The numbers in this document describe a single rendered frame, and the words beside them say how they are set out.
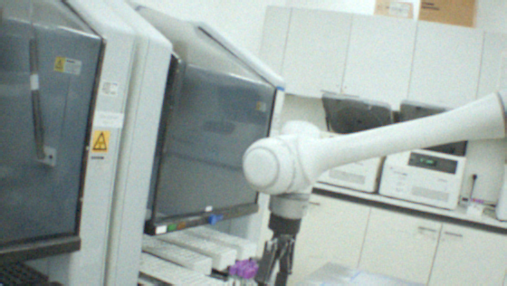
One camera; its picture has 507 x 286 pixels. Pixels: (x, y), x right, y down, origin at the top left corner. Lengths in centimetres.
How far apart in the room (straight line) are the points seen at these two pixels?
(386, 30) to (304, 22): 66
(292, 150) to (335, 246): 265
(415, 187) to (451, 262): 57
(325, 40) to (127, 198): 294
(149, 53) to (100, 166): 28
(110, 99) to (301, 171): 42
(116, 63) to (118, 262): 46
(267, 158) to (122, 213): 42
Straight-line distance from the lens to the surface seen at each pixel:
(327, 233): 355
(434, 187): 338
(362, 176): 345
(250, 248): 171
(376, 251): 348
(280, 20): 409
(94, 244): 113
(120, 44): 107
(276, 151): 90
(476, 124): 105
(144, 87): 115
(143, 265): 135
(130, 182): 117
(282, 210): 110
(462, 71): 369
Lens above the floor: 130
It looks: 3 degrees down
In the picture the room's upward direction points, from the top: 10 degrees clockwise
